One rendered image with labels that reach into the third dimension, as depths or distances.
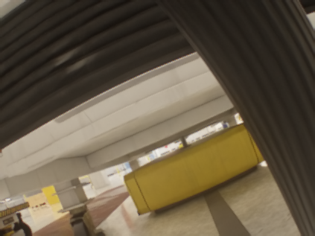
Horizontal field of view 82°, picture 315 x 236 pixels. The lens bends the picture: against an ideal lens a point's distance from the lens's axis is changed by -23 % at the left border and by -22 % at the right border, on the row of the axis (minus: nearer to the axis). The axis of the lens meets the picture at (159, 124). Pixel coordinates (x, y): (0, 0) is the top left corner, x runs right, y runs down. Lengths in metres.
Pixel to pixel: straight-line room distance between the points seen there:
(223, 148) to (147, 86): 0.87
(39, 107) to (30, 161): 0.12
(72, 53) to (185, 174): 0.87
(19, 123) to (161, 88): 0.32
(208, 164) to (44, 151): 0.91
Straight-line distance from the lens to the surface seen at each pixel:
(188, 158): 1.15
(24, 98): 0.50
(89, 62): 0.43
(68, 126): 0.36
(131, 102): 0.33
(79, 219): 1.07
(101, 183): 6.47
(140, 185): 1.18
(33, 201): 10.17
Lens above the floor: 0.31
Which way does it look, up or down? 6 degrees up
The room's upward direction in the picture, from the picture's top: 23 degrees counter-clockwise
